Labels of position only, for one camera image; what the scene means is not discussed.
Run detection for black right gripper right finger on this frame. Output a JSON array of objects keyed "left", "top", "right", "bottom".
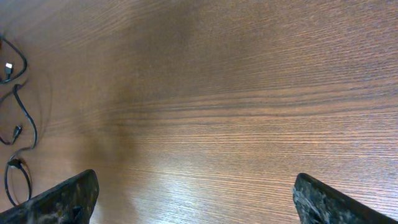
[{"left": 293, "top": 173, "right": 397, "bottom": 224}]

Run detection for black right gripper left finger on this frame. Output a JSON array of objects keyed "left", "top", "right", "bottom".
[{"left": 1, "top": 169, "right": 100, "bottom": 224}]

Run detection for black usb cable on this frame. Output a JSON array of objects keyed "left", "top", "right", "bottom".
[{"left": 0, "top": 83, "right": 39, "bottom": 208}]

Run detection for black cable gold plug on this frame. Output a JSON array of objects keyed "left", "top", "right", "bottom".
[{"left": 1, "top": 34, "right": 27, "bottom": 85}]

